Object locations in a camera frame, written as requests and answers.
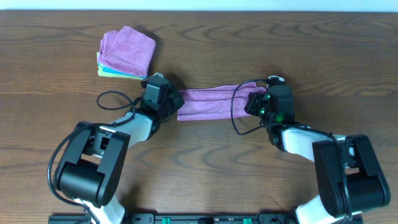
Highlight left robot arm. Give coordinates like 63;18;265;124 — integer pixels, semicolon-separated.
47;73;184;223

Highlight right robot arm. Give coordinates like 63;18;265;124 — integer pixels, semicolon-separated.
244;85;391;223

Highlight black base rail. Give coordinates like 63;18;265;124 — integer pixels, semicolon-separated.
48;213;364;224

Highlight folded purple cloth on stack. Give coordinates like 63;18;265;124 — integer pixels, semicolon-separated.
97;26;156;79

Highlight folded yellow-green cloth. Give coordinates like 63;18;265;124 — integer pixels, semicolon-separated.
96;52;145;81

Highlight purple microfiber cloth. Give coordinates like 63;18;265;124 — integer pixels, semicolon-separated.
177;82;266;121

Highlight folded blue cloth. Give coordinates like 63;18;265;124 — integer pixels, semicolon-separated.
97;62;148;80

